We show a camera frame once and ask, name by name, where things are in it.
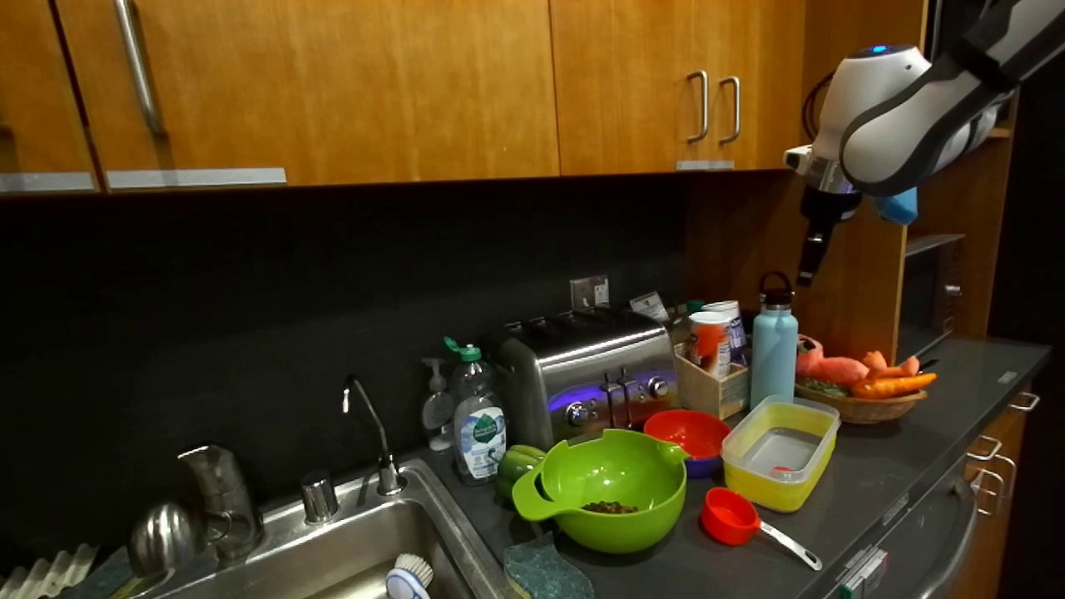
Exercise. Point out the silver toaster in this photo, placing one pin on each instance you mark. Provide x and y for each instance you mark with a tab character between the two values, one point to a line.
578	372

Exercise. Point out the green-capped dish soap bottle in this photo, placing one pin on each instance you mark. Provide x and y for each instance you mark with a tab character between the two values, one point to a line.
479	428

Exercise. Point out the white cup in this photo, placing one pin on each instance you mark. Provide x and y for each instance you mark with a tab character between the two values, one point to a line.
710	343

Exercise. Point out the clear pump bottle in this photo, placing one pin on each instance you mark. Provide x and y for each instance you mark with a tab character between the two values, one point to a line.
437	411

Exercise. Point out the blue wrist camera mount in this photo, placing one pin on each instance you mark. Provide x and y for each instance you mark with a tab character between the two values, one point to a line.
901	207

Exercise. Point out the light blue water bottle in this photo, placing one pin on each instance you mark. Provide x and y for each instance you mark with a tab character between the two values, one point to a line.
773	353

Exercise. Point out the green colander bowl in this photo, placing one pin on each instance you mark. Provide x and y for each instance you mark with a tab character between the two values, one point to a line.
619	493

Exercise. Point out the small sink tap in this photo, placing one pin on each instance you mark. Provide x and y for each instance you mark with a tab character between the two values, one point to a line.
319	500

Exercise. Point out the blue and white can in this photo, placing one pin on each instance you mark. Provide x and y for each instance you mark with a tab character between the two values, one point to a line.
735	329

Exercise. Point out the white and blue dish brush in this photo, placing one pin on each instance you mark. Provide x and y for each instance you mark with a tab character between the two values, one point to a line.
409	577

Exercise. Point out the curved metal faucet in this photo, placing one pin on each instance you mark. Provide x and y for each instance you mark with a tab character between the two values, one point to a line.
377	435

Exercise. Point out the dish rack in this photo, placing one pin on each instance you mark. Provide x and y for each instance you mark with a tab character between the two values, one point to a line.
50	571

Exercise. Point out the green toy vegetable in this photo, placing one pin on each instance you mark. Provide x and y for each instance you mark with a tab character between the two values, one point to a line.
518	466

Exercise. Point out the red bowl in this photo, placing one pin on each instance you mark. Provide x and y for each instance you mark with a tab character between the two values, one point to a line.
687	435

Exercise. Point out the yellow-green plastic container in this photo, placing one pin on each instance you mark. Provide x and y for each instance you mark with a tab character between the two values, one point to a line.
776	455

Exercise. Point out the wall power outlet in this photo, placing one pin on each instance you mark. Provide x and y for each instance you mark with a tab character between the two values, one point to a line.
589	293

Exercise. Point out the metal ladle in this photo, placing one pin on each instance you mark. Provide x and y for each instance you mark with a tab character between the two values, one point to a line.
160	536

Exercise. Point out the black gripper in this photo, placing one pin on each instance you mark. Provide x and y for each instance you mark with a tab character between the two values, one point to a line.
829	216

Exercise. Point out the green dish sponge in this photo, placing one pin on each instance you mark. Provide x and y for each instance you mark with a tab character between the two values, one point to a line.
542	571

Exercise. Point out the wooden crate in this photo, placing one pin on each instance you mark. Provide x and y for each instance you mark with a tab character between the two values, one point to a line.
710	394

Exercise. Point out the red measuring cup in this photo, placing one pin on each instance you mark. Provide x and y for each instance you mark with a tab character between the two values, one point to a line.
725	516

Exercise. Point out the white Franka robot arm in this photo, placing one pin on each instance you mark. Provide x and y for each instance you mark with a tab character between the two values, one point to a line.
887	101

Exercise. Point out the wicker basket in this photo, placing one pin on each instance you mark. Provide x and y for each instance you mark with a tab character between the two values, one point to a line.
870	411

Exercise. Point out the stainless steel sink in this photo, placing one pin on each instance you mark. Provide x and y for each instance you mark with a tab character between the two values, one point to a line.
333	553

